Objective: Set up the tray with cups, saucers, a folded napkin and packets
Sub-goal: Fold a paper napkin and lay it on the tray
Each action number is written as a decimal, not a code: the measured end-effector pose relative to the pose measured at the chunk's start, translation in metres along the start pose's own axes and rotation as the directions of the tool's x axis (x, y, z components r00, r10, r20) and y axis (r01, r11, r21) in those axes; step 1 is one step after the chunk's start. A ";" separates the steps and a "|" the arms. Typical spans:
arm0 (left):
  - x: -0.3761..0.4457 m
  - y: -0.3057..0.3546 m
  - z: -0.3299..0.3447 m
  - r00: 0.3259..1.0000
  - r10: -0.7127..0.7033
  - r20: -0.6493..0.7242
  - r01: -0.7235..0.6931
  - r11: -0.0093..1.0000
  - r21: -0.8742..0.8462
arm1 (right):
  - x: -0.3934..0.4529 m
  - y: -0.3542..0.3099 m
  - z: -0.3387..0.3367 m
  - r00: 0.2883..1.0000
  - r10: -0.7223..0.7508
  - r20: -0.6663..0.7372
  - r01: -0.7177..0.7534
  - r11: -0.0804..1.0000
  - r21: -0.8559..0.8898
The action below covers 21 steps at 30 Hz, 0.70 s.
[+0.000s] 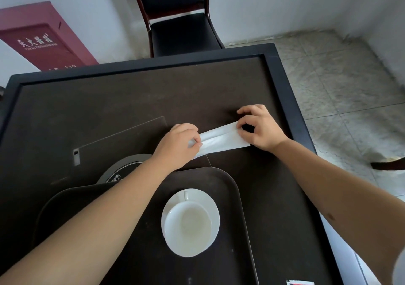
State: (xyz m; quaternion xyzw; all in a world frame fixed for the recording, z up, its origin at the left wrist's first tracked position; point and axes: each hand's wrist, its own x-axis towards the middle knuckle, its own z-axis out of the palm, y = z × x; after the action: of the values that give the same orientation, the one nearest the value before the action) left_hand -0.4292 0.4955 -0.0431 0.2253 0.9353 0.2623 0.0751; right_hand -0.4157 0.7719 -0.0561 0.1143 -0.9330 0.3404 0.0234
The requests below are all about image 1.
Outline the person's right hand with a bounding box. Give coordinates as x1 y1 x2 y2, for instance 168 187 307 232
236 104 290 153

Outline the person's left hand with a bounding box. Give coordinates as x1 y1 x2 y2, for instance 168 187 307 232
152 123 203 171

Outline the white paper napkin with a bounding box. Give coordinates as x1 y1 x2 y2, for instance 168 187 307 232
188 121 252 159

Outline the person's right forearm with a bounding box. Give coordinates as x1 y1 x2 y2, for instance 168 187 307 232
269 137 405 285

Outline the person's left forearm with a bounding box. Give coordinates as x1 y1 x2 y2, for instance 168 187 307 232
0 156 187 285

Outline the dark brown plastic tray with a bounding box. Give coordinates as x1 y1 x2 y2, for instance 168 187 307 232
33 167 259 285

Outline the black framed square table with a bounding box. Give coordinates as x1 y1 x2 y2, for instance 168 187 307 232
0 43 345 285

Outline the white ceramic saucer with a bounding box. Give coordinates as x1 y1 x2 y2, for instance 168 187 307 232
161 188 221 258

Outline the round grey table disc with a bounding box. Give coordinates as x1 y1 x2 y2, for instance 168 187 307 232
96 153 155 185

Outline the white ceramic cup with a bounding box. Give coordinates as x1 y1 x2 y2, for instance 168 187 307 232
163 191 213 258

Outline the black padded wooden chair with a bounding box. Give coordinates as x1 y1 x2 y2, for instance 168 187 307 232
128 0 226 58

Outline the red fire extinguisher cabinet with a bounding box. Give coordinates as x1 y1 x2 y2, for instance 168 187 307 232
0 1 99 72

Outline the white shirt sleeve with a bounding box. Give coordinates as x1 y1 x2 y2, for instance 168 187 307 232
392 247 405 285

